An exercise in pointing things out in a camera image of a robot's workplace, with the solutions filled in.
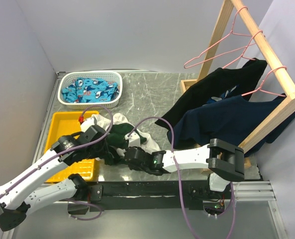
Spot white plastic basket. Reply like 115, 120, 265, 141
57, 70, 123, 110

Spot white green t shirt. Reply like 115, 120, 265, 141
99, 113, 161, 166

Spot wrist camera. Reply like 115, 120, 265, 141
79, 115, 98, 132
124, 132, 146, 147

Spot yellow plastic tray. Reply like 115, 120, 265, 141
44, 112, 96, 184

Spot pink wire hanger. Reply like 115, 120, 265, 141
184, 6, 251, 69

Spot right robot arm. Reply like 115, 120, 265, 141
124, 138, 245, 192

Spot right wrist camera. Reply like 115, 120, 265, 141
124, 132, 146, 147

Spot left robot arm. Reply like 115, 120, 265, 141
0, 125, 108, 232

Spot navy blue t shirt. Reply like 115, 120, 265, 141
167, 96, 285, 150

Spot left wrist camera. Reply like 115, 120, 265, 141
79, 115, 98, 132

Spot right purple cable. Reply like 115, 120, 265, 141
128, 116, 237, 239

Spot black t shirt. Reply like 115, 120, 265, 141
162, 58, 268, 126

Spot black base bar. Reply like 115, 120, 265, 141
77, 180, 231, 210

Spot wooden clothes rack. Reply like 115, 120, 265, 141
180, 0, 295, 172

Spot blue shark print cloth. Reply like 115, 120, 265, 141
61, 78, 119, 104

